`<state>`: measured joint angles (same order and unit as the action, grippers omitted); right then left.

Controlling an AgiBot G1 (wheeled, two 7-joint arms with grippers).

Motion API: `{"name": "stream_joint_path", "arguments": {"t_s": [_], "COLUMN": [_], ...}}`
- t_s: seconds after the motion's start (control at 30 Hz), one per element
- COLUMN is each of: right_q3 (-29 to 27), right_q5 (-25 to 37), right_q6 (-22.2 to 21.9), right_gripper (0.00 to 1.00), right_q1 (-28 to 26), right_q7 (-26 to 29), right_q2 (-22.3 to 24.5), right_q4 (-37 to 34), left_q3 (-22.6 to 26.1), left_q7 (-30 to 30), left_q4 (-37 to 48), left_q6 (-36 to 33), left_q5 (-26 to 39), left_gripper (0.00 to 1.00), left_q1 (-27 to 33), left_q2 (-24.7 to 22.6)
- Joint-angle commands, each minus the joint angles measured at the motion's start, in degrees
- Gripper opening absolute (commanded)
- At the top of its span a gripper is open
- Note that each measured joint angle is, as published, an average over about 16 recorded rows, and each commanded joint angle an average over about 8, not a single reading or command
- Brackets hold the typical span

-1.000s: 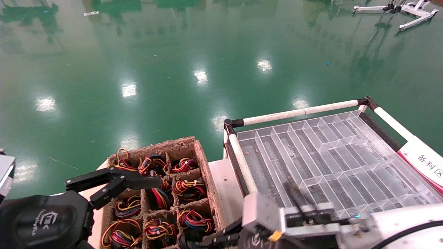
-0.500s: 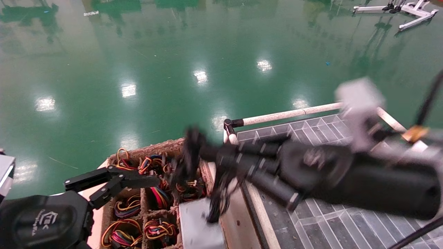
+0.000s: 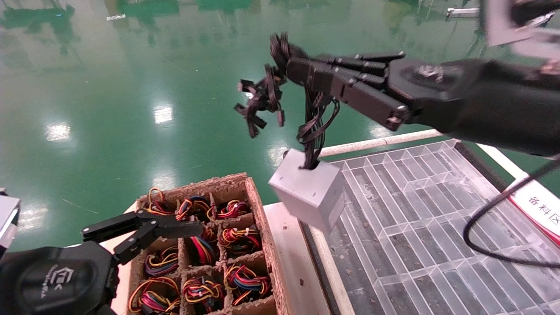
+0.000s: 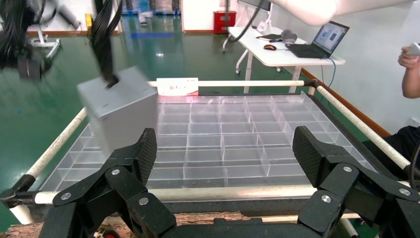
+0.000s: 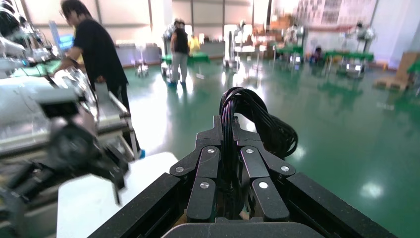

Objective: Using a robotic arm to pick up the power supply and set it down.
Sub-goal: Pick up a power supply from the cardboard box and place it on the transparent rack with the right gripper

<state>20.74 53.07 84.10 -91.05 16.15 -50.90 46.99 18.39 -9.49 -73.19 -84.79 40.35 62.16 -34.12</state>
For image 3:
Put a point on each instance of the black foam strip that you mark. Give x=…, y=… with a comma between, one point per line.
x=481, y=168

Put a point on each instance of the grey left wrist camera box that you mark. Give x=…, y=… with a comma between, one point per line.
x=6, y=218

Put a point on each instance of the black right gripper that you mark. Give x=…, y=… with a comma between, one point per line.
x=450, y=92

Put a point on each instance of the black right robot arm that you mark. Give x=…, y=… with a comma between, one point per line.
x=542, y=109

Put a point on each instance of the white red-bordered label sign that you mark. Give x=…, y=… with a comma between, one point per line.
x=538, y=205

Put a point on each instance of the brown cardboard divider box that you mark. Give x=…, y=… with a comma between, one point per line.
x=258, y=205

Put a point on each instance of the clear plastic compartment tray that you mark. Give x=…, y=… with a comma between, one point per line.
x=415, y=218

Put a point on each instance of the white floor scrap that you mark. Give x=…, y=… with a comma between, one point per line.
x=116, y=17

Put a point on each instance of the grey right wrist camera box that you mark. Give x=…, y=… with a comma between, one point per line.
x=507, y=22

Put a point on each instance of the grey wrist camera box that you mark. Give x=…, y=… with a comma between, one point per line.
x=6, y=218
x=507, y=22

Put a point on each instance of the white stand base frame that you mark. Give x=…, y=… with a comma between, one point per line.
x=463, y=12

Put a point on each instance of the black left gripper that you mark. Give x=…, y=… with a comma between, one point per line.
x=52, y=280

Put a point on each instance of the black edge strip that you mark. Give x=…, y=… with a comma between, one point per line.
x=321, y=280

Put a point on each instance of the long white rack pipe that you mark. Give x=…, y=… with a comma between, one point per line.
x=376, y=142

